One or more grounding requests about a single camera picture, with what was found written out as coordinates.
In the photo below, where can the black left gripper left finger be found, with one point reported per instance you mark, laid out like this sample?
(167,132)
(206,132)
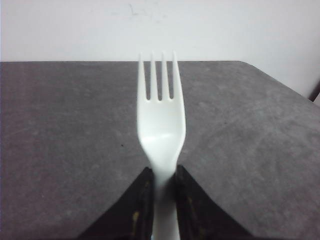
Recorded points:
(131,217)

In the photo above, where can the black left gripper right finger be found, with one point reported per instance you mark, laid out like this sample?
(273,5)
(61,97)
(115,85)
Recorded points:
(199,217)

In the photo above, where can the white plastic fork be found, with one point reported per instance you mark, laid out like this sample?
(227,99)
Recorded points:
(161,129)

